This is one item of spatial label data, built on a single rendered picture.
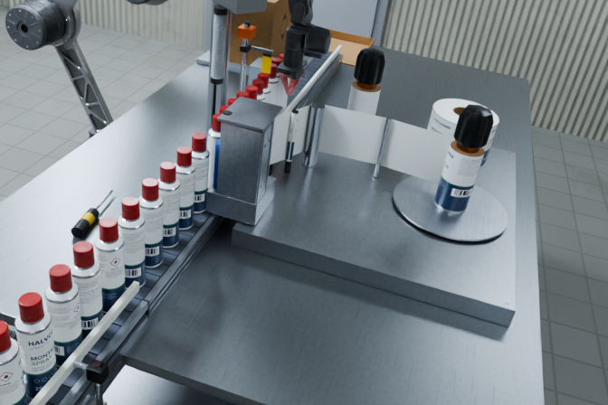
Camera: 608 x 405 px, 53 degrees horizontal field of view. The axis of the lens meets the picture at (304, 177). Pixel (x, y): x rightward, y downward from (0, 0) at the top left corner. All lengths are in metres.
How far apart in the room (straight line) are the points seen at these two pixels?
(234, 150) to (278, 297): 0.34
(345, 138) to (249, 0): 0.46
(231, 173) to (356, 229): 0.34
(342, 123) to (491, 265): 0.55
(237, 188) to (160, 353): 0.42
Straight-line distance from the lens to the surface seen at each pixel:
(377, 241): 1.51
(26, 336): 1.04
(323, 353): 1.28
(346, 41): 2.97
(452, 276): 1.48
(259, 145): 1.38
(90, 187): 1.72
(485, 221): 1.68
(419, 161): 1.72
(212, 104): 1.89
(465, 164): 1.60
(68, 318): 1.10
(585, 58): 4.58
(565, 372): 2.73
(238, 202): 1.47
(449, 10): 4.46
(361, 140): 1.73
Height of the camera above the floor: 1.76
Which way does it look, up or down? 31 degrees down
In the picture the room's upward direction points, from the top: 9 degrees clockwise
